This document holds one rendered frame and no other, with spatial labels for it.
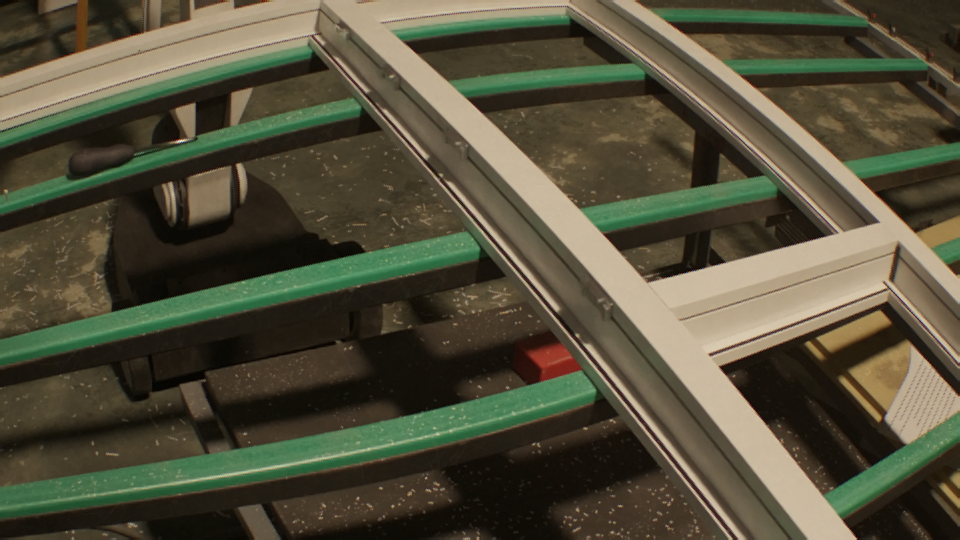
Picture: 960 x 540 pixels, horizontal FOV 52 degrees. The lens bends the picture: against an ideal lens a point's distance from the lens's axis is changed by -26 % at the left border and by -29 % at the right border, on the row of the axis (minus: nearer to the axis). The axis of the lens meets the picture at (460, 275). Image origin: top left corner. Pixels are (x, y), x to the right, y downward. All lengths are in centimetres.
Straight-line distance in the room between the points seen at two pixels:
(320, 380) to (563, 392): 51
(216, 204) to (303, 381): 103
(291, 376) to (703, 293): 61
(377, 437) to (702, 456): 27
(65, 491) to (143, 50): 88
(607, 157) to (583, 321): 220
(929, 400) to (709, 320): 57
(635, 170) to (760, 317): 214
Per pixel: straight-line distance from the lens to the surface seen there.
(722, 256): 182
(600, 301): 111
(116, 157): 148
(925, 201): 369
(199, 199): 252
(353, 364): 159
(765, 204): 150
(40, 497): 100
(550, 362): 154
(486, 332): 165
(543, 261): 122
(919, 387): 161
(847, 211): 141
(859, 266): 129
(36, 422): 246
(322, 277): 124
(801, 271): 121
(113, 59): 171
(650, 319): 109
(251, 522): 140
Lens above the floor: 155
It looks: 33 degrees down
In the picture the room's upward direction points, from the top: 3 degrees clockwise
